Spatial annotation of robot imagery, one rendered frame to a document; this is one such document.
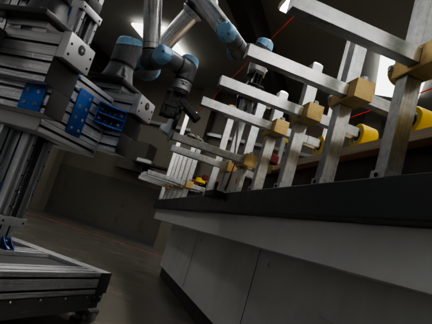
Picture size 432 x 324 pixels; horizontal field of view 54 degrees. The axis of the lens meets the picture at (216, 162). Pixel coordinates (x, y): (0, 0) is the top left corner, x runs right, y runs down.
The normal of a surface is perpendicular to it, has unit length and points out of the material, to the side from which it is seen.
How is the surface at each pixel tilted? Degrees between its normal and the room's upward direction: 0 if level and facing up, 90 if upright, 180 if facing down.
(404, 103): 90
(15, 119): 90
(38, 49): 90
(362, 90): 90
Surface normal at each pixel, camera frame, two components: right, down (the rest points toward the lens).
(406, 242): -0.92, -0.32
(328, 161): 0.25, -0.10
